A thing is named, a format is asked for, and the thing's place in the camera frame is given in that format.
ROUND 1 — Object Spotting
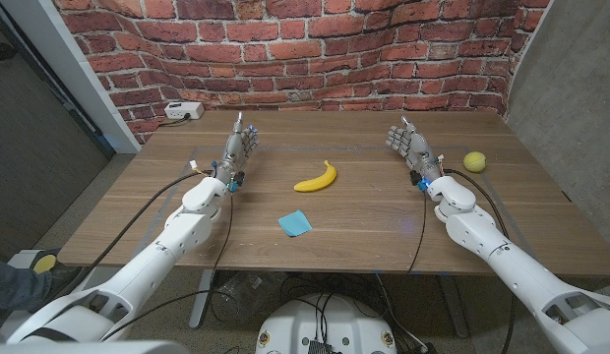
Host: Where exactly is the yellow toy banana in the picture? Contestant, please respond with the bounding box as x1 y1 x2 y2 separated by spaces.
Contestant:
293 159 338 194

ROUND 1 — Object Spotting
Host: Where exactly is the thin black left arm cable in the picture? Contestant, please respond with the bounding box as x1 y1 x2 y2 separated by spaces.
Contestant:
98 190 236 341

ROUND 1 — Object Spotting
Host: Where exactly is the yellow-green tennis ball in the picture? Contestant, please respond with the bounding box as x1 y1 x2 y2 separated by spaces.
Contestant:
462 150 487 174

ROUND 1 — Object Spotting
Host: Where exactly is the dark shoe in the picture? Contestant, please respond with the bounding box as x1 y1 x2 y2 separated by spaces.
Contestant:
44 264 85 299

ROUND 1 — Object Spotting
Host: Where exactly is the red brick print backdrop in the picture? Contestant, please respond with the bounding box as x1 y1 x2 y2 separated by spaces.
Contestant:
51 0 552 147

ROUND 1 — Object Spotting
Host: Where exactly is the white power strip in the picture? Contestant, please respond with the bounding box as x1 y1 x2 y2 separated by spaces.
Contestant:
163 101 206 121

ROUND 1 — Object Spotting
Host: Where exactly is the black box on base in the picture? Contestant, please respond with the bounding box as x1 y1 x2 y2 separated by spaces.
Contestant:
307 338 336 354

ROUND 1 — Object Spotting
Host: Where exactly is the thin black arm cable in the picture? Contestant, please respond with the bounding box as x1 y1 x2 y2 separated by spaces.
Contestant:
98 190 236 341
406 189 429 274

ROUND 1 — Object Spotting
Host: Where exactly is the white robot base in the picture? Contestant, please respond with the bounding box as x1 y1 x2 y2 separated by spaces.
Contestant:
255 293 398 354

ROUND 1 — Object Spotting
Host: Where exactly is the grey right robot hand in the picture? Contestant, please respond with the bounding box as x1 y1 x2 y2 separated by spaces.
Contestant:
385 115 445 193

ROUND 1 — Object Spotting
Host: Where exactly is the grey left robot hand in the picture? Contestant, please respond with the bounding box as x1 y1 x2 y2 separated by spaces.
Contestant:
212 111 261 193

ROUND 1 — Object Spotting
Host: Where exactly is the white door frame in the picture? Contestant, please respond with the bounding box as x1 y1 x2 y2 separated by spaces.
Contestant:
0 0 142 154

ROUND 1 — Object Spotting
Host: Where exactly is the black power strip cord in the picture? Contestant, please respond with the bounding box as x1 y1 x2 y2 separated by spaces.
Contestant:
158 114 192 129

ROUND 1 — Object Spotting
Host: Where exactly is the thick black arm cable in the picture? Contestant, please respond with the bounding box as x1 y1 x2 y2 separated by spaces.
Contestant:
73 169 215 281
441 168 512 238

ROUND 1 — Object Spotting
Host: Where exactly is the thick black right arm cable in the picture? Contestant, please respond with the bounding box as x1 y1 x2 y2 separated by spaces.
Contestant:
441 168 512 238

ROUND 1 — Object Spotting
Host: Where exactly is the grey table leg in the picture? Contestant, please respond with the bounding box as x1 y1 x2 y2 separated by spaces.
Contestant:
188 268 215 329
436 274 470 339

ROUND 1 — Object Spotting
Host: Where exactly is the white platform with yellow pads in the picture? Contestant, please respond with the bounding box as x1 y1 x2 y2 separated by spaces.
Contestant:
8 248 64 276

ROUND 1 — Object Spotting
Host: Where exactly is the blue jeans leg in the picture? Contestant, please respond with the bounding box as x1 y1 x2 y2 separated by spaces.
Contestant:
0 255 54 312

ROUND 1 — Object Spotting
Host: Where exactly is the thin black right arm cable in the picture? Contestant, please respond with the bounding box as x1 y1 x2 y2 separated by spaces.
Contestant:
406 189 429 274

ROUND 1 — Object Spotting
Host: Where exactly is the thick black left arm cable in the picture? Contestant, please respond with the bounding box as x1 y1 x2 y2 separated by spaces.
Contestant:
73 169 215 281

